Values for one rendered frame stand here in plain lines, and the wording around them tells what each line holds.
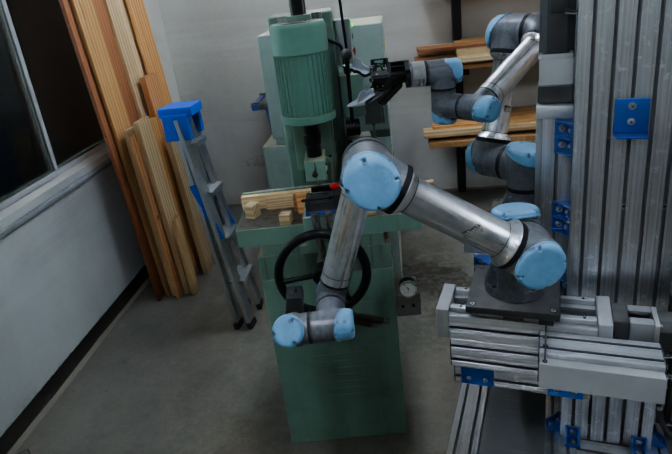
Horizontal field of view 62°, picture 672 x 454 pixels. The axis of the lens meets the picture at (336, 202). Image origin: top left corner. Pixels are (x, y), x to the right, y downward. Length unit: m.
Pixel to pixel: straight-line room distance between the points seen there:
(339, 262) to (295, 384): 0.84
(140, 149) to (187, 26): 1.46
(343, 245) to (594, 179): 0.65
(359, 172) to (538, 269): 0.45
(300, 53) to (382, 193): 0.71
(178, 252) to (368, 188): 2.30
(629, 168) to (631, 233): 0.18
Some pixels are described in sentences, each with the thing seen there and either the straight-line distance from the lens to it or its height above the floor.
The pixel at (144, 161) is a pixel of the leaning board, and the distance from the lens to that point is 3.17.
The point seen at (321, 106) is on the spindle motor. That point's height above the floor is 1.25.
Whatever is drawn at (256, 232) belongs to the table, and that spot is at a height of 0.89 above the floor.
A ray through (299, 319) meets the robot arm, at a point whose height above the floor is 0.89.
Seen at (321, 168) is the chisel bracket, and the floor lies 1.04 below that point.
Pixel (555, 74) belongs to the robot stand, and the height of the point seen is 1.33.
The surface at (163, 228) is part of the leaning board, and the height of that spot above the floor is 0.43.
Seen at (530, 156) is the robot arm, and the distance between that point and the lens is 1.86.
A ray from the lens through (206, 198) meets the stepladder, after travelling 2.72.
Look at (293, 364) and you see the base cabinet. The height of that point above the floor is 0.36.
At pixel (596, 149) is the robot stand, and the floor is 1.15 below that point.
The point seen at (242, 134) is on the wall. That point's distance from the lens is 4.41.
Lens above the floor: 1.61
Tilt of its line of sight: 22 degrees down
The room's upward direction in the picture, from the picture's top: 7 degrees counter-clockwise
